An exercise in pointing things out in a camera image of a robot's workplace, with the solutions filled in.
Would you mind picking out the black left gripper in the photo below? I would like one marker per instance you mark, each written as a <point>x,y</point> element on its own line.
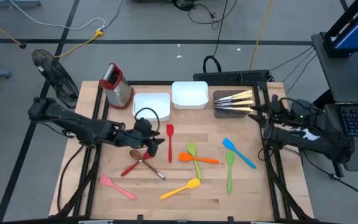
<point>135,137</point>

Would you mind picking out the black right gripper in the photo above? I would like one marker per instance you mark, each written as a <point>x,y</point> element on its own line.
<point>278,113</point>

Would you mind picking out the red silicone spatula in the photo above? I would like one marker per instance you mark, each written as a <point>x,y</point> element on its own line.
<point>170,130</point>

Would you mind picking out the brown wooden spoon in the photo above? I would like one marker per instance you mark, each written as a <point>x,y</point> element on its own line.
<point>135,154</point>

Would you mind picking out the orange silicone spatula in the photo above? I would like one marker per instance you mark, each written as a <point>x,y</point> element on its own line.
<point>184,157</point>

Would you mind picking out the red silicone spoon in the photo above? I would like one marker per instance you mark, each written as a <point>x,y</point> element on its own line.
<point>129,169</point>

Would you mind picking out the blue silicone spatula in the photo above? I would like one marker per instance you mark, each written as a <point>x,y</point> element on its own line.
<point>228,144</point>

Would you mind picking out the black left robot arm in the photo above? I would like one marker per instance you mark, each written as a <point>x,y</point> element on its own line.
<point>73,121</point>

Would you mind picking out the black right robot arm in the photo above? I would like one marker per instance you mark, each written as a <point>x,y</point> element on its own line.
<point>322,146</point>

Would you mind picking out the white plastic bin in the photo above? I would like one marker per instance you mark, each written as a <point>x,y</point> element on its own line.
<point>188,93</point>
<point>151,102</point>

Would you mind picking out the lime green silicone spoon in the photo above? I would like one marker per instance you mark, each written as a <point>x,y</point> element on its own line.
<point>192,148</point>

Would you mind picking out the black perforated box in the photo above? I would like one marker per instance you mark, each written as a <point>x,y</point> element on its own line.
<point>228,76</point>

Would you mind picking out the green silicone spatula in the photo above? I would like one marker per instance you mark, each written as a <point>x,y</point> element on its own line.
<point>230,157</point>

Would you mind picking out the white box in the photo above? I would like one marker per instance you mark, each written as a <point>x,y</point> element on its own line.
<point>311,135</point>

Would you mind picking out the red and steel box grater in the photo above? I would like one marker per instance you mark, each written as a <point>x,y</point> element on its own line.
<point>118,93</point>

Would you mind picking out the yellow silicone spatula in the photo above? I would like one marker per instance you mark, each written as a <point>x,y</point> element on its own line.
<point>194,183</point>

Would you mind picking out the pink silicone spatula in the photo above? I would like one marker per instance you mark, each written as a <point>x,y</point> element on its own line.
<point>106,181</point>

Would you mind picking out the black table clamp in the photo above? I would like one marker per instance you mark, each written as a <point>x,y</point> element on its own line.
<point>230,219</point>
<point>140,218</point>

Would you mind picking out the grey desk top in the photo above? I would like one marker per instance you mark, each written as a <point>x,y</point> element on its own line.
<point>337,71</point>

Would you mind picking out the black floor fan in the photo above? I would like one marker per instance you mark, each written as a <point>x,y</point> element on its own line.
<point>56,77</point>

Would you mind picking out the black aluminium table frame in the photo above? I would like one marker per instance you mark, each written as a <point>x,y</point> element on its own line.
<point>154,82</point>

